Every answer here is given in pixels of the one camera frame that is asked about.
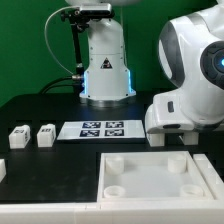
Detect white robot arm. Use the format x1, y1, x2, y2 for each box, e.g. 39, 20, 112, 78
65, 0, 224, 134

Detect grey cable loop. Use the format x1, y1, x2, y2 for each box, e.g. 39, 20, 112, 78
44, 7, 78, 76

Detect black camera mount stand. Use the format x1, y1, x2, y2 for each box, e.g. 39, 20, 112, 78
60, 10, 89, 93

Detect black base cables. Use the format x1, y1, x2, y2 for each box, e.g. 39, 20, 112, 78
38, 77, 84, 95

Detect white block at left edge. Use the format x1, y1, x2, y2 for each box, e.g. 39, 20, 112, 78
0, 159, 6, 182

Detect marker plate with tags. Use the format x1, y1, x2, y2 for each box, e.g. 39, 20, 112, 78
57, 120, 145, 140

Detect white square tabletop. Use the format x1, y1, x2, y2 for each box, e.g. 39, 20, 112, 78
97, 151, 215, 202

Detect white L-shaped obstacle fence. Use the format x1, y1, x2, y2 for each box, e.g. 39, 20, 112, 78
0, 154, 224, 224

